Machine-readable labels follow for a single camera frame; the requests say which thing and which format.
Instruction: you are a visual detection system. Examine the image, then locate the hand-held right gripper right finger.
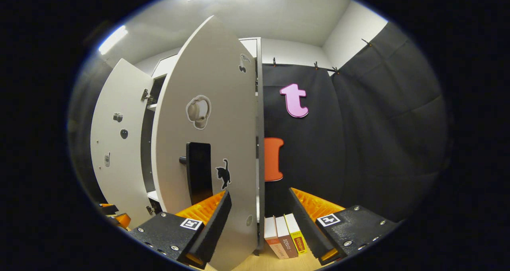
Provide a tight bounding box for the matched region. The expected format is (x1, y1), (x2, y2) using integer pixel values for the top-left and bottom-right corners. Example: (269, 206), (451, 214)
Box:
(288, 187), (399, 265)

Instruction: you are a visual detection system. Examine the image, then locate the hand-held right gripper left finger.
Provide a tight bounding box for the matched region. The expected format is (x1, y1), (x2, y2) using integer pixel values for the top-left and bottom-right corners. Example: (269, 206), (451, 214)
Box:
(128, 189), (232, 269)

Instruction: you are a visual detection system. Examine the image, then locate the white shoe cabinet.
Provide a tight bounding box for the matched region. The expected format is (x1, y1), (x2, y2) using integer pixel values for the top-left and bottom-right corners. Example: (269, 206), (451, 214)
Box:
(135, 37), (267, 255)

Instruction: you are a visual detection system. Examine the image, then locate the brown book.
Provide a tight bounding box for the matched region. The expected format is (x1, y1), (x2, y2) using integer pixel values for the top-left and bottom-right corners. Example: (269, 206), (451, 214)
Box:
(275, 215), (299, 259)

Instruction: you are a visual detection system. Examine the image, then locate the white and orange book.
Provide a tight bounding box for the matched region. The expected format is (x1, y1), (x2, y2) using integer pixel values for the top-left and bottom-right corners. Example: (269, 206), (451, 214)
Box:
(264, 216), (288, 259)

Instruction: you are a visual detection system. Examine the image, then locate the black backdrop cloth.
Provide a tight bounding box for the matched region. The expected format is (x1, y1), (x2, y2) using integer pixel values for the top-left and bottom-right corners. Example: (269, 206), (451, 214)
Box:
(262, 22), (451, 224)

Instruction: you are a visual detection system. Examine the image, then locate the black door handle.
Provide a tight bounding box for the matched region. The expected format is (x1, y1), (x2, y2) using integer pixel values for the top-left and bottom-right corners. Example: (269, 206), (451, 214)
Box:
(179, 142), (213, 206)

